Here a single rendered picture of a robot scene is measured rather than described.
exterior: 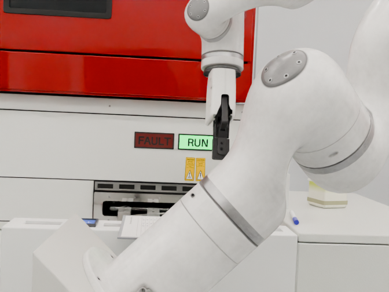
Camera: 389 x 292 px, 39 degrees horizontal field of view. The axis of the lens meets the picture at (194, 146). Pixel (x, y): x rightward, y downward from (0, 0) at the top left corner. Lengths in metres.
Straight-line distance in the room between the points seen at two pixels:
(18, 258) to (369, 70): 0.69
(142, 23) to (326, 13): 1.88
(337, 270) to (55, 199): 0.89
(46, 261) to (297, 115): 0.34
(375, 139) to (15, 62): 1.12
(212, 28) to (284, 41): 2.22
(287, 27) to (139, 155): 1.80
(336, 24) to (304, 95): 2.67
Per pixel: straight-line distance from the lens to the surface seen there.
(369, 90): 0.82
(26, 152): 1.69
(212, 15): 1.03
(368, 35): 0.82
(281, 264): 1.08
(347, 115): 0.72
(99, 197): 1.66
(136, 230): 1.03
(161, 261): 0.73
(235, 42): 1.09
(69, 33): 1.63
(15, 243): 1.07
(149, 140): 1.64
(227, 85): 1.05
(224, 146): 1.06
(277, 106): 0.68
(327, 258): 1.11
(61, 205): 1.69
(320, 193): 1.41
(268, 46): 3.22
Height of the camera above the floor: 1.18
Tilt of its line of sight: 3 degrees down
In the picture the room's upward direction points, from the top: 3 degrees clockwise
